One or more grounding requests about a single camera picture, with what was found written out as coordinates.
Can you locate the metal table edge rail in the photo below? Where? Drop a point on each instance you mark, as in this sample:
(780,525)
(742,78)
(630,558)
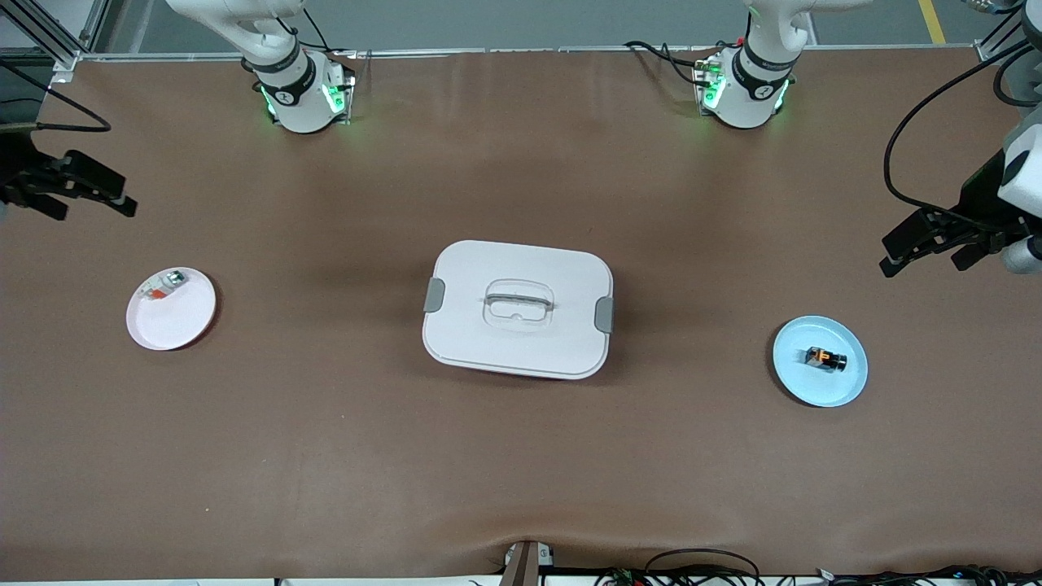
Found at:
(529,50)

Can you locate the orange black push button switch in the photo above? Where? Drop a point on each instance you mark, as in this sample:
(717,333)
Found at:
(824,358)

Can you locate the white lidded box grey clips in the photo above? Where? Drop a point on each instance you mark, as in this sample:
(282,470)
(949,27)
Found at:
(562,277)

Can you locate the white round plate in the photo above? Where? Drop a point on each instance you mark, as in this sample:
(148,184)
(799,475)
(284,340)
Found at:
(183,321)

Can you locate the light blue round plate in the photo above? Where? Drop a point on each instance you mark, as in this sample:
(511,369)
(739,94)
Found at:
(818,391)

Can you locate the aluminium frame profile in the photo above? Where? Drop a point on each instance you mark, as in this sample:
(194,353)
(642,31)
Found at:
(41,32)
(997,37)

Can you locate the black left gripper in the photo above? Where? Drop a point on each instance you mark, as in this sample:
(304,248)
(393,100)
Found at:
(979,198)

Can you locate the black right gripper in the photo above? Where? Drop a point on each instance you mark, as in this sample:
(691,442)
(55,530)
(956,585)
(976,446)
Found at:
(16,168)

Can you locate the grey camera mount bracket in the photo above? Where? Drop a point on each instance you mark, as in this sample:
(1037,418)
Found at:
(525,566)

